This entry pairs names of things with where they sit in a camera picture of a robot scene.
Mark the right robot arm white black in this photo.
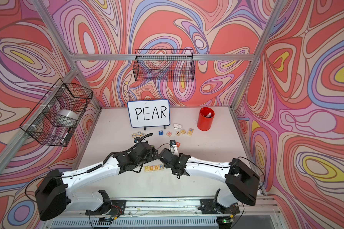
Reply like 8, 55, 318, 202
158, 147, 260, 214

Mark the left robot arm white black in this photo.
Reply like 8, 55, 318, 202
33, 134, 158, 221

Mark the whiteboard with PEAR text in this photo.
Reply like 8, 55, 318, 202
127, 100, 171, 128

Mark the white whiteboard eraser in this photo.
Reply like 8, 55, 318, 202
173, 124, 183, 130

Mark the red plastic cup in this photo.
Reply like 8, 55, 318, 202
197, 107, 215, 131

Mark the white tape roll in basket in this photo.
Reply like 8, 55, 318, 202
58, 109, 79, 120

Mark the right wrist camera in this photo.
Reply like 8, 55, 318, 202
170, 140, 177, 146

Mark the black wire basket left wall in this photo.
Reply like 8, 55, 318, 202
20, 79, 93, 147

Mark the black wire basket wall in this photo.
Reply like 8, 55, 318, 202
20, 79, 93, 147
132, 48, 196, 83

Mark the black wire basket back wall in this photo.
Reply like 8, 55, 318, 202
132, 48, 196, 83

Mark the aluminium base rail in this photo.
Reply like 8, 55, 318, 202
42, 196, 287, 229

